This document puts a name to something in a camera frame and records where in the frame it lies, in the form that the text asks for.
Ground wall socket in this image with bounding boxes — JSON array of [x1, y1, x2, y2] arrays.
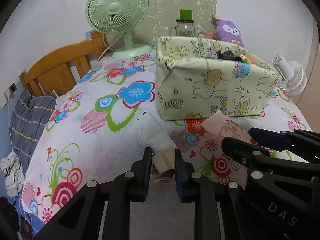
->
[[4, 82, 17, 98]]

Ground wooden bed headboard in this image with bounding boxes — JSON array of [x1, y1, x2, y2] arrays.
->
[[19, 30, 109, 97]]

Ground dark grey sock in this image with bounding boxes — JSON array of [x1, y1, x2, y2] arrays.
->
[[216, 50, 243, 62]]

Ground green printed board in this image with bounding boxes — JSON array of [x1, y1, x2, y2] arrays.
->
[[134, 0, 217, 47]]

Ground yellow cartoon storage box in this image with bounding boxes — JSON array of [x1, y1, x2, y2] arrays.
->
[[156, 35, 280, 122]]

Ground white crumpled cloth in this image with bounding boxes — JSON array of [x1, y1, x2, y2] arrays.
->
[[0, 151, 25, 197]]

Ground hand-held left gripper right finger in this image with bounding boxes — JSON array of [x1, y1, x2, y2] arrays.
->
[[174, 149, 265, 240]]

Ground blue bedsheet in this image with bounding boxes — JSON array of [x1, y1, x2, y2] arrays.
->
[[12, 192, 50, 233]]

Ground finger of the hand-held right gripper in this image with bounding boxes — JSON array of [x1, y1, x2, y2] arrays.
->
[[247, 127, 320, 164], [221, 136, 278, 180]]

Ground green desk fan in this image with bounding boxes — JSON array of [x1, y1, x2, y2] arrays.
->
[[85, 0, 152, 59]]

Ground grey plaid pillow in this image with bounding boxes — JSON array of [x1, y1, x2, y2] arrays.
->
[[10, 90, 57, 155]]

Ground white fan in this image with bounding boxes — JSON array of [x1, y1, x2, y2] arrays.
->
[[272, 54, 307, 98]]

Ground purple plush toy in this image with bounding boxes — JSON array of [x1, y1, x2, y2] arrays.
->
[[212, 15, 245, 48]]

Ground floral tablecloth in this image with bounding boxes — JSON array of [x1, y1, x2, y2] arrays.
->
[[21, 36, 313, 224]]

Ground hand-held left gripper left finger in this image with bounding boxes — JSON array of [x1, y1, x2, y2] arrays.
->
[[32, 147, 153, 240]]

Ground dark rectangular object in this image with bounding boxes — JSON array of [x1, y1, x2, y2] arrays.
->
[[20, 215, 33, 240]]

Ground pink cartoon printed bag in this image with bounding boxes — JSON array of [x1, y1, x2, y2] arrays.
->
[[201, 110, 260, 147]]

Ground glass mug jar green lid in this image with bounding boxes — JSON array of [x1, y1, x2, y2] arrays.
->
[[169, 9, 195, 38]]

